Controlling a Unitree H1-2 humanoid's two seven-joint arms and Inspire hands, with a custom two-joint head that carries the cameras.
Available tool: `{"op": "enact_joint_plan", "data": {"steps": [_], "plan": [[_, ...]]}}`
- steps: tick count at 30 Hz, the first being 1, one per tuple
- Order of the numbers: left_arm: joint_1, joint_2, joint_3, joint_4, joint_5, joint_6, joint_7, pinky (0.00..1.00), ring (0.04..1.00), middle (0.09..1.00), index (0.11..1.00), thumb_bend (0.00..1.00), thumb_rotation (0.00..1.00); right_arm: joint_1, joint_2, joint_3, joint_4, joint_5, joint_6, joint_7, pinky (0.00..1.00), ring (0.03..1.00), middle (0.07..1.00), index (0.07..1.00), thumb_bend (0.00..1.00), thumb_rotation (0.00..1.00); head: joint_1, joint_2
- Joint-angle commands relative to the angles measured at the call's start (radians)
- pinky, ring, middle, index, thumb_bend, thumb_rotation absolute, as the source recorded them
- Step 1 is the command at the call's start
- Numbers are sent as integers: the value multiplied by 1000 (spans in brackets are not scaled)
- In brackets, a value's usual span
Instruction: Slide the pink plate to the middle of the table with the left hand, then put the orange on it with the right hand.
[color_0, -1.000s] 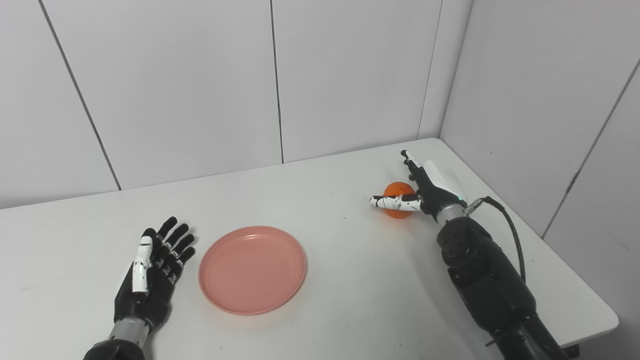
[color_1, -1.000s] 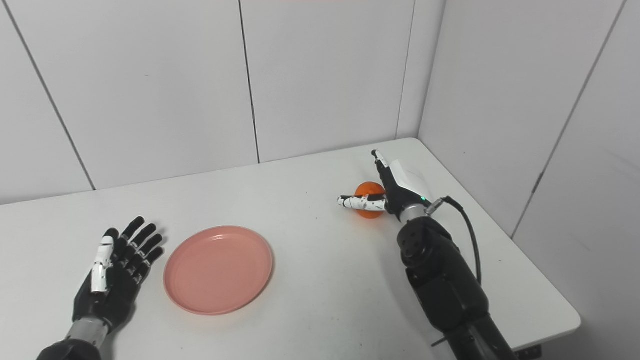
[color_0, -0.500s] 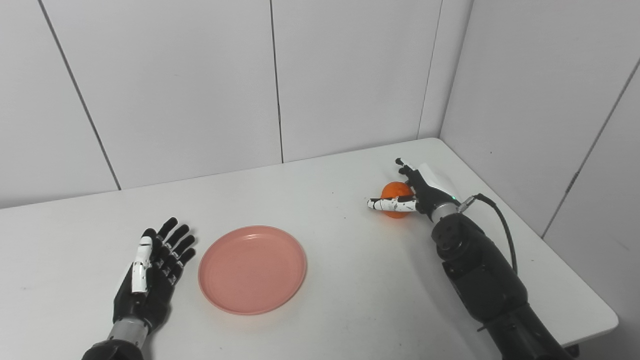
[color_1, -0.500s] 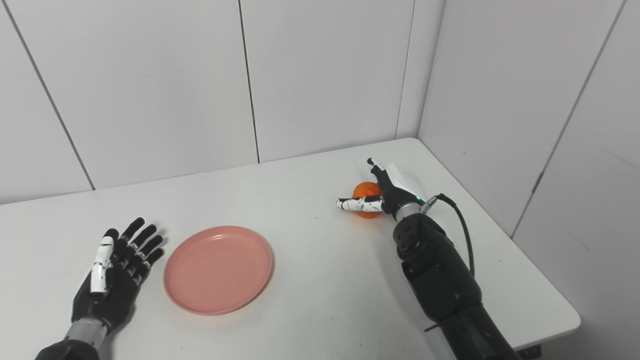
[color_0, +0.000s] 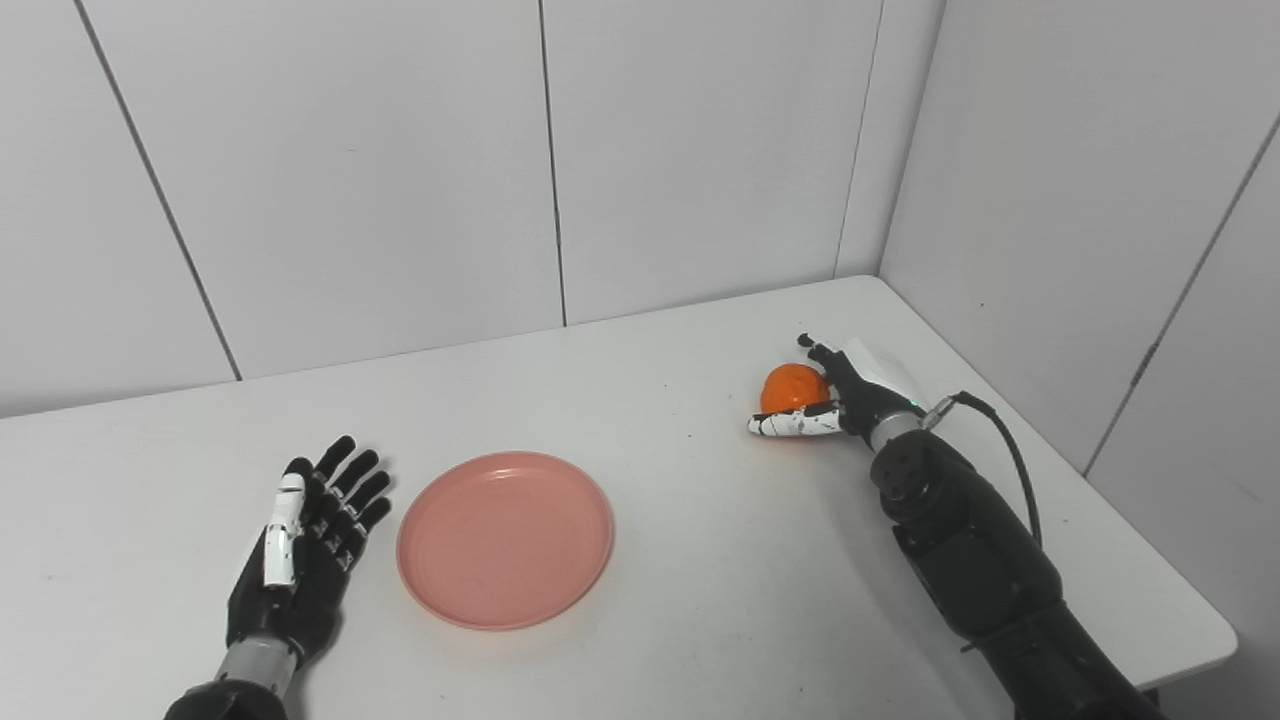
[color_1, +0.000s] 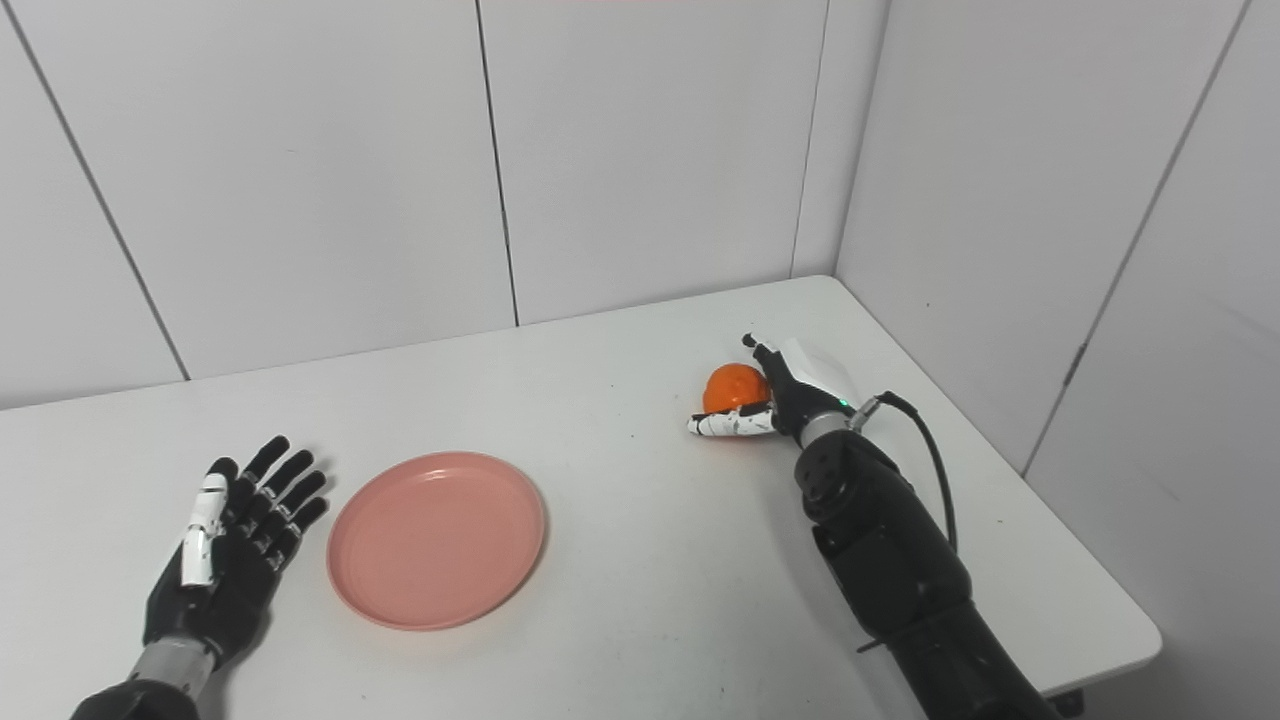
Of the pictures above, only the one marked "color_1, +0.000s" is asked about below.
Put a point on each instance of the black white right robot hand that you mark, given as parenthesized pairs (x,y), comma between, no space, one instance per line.
(805,385)

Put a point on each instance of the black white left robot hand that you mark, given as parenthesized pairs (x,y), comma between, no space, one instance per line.
(230,580)

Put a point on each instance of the orange fruit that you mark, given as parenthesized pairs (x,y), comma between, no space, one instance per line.
(733,388)

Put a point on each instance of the pink round plate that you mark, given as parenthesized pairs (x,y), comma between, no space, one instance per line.
(436,540)

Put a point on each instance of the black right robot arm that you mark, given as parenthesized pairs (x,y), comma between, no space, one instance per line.
(900,570)

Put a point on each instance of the black table leg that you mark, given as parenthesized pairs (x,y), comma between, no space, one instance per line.
(1070,702)

